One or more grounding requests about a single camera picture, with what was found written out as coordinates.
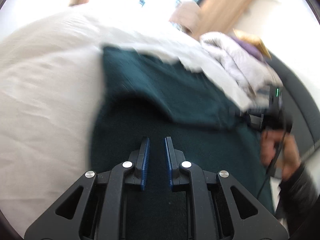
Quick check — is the dark green knit sweater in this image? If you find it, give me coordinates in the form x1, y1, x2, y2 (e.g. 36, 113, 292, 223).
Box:
89, 47, 274, 239

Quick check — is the black jacket sleeve forearm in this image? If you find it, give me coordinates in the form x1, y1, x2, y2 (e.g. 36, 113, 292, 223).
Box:
276, 163, 318, 221

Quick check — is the person right hand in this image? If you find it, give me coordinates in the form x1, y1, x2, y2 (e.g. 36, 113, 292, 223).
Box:
260, 130, 301, 181

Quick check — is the dark grey upholstered headboard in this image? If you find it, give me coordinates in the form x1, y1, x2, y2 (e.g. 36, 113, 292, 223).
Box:
266, 54, 319, 160

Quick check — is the folded grey white duvet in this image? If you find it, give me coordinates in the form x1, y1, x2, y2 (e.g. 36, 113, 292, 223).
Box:
200, 32, 283, 99

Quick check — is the purple pillow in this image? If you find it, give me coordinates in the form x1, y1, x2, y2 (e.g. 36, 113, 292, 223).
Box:
231, 36, 265, 62

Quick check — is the yellow pillow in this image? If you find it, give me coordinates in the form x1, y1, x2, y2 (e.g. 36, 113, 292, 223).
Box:
233, 29, 271, 59

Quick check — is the right beige curtain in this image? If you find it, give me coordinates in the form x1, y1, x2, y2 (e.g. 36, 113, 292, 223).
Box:
191, 0, 253, 40

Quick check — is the beige puffer vest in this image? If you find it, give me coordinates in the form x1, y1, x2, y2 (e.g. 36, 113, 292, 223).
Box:
169, 1, 200, 34

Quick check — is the white bed sheet mattress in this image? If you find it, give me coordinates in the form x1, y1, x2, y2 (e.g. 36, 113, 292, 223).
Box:
0, 2, 251, 238

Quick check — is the black camera box green light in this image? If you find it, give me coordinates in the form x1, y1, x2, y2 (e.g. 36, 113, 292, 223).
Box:
256, 85, 283, 111

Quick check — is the black cable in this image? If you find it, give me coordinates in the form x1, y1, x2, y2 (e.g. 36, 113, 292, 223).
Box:
256, 129, 288, 201

